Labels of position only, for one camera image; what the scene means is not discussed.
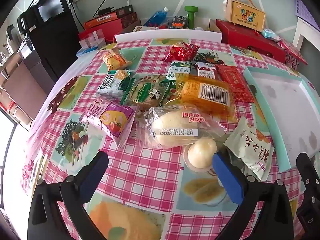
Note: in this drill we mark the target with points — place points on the green white snack packet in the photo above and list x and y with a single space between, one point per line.
111 83

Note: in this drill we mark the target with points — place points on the red gift box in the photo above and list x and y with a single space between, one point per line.
250 41

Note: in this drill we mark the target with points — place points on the green white milk carton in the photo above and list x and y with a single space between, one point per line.
178 71

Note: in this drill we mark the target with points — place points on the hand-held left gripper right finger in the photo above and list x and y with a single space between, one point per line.
226 177

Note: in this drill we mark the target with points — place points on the black kitchen appliance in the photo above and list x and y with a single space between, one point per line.
27 21

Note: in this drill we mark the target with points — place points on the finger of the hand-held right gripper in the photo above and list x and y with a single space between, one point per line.
307 170

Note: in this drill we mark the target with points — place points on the black tall cabinet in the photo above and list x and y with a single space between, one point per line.
55 42

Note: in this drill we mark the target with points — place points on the clear bread bun packet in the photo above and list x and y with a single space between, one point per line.
172 127

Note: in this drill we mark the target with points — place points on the black power adapter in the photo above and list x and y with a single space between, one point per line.
104 10

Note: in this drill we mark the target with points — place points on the dark flat box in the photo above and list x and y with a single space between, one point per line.
124 11

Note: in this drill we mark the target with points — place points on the red shiny snack packet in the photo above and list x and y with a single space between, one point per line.
180 52

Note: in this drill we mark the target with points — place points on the red paper bag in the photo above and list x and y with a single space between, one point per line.
112 33

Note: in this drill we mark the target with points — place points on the light blue face mask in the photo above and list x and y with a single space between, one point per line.
270 34

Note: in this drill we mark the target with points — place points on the red white milk carton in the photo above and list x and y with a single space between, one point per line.
206 71

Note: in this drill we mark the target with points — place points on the purple perforated board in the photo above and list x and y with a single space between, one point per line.
305 7

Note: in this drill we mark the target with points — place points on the blue plastic bottle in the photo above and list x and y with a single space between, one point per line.
156 17

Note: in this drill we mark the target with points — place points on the brown side cabinet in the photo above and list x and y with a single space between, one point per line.
22 87

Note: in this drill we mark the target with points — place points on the white pastry packet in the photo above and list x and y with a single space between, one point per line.
250 145

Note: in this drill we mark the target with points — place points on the blue white tissue box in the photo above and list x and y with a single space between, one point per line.
86 51

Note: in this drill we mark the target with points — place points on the dark red box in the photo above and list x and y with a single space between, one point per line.
130 21

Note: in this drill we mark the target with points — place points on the pink checkered food-print tablecloth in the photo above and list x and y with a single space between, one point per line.
155 175

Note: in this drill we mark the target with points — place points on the clear plastic box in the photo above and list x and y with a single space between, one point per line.
92 38

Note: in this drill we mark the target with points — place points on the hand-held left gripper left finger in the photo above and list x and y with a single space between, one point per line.
95 167

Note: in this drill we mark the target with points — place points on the pink purple snack packet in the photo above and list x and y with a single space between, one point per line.
110 117

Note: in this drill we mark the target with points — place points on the orange flat box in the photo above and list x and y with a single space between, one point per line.
100 21

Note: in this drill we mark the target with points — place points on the green dumbbell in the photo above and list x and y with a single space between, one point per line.
191 16

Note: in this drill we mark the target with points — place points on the cartoon print white box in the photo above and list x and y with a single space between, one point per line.
145 29

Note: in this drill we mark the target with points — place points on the white foam board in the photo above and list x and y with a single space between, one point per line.
167 35

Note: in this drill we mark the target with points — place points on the red patterned gift bag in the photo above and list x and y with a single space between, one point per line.
292 53

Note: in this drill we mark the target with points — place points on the dark toy packet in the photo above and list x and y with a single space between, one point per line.
178 22

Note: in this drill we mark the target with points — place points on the orange yellow snack packet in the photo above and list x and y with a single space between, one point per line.
113 58

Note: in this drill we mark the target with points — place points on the mint green tray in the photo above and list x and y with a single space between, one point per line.
282 97

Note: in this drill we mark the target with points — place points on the orange clear packet with barcode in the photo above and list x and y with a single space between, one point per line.
200 97

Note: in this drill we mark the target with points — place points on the round pale jelly cup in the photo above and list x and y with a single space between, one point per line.
200 155

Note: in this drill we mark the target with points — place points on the green cow-print cracker packet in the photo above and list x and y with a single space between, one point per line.
145 90

